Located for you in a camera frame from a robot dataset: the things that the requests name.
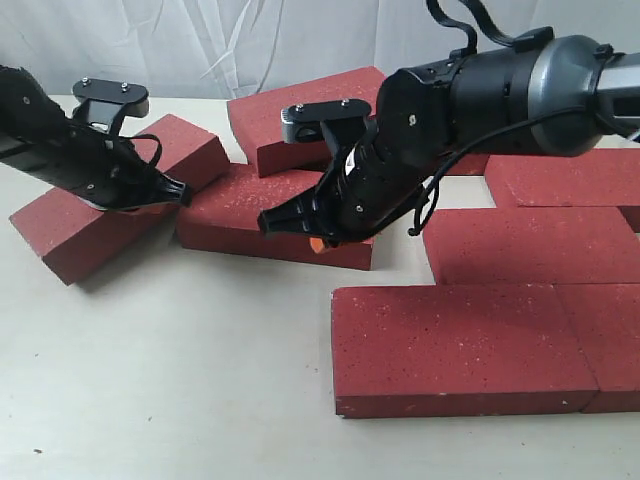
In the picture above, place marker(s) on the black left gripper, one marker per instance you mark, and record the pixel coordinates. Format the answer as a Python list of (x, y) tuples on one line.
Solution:
[(100, 170)]

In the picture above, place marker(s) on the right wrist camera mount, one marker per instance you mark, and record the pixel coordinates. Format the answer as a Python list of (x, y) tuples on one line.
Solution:
[(339, 121)]

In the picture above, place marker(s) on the red brick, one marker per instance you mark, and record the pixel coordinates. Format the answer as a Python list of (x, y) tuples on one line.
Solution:
[(223, 218), (74, 236), (549, 245), (605, 320), (279, 130), (465, 350), (470, 165), (603, 177)]

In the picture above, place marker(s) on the white fabric backdrop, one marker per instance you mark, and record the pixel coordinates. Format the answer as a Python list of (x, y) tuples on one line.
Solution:
[(216, 49)]

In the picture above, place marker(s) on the red brick top back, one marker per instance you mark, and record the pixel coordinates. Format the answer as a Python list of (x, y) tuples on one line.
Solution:
[(279, 130)]

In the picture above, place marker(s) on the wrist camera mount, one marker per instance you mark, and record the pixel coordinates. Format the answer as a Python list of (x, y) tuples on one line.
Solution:
[(107, 103), (339, 121)]

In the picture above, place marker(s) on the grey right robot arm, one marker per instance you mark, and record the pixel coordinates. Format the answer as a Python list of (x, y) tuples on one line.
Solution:
[(540, 96)]

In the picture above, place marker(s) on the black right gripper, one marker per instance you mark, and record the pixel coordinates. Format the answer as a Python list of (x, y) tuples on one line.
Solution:
[(363, 190)]

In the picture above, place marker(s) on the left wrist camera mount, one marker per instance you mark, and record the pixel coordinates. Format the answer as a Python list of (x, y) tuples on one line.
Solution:
[(107, 103)]

